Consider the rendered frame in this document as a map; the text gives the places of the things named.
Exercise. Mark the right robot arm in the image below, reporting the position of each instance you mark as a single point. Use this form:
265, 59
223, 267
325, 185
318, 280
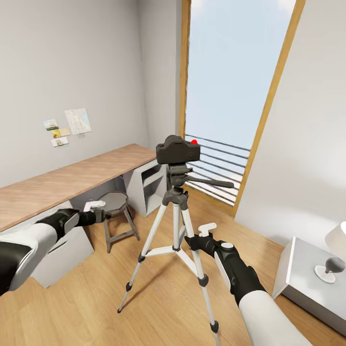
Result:
266, 324

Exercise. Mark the camera tripod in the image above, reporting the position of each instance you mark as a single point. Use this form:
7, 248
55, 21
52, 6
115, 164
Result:
178, 197

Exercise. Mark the digital camera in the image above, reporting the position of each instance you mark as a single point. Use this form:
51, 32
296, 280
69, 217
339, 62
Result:
176, 150

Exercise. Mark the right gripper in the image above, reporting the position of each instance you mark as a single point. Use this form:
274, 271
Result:
199, 242

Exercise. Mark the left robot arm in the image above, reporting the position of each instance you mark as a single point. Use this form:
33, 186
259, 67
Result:
22, 251

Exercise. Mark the nightstand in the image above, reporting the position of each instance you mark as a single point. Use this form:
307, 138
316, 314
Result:
297, 280

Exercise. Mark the desk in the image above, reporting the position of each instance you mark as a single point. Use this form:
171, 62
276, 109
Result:
136, 172

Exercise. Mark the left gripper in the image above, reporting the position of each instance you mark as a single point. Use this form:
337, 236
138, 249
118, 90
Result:
96, 217

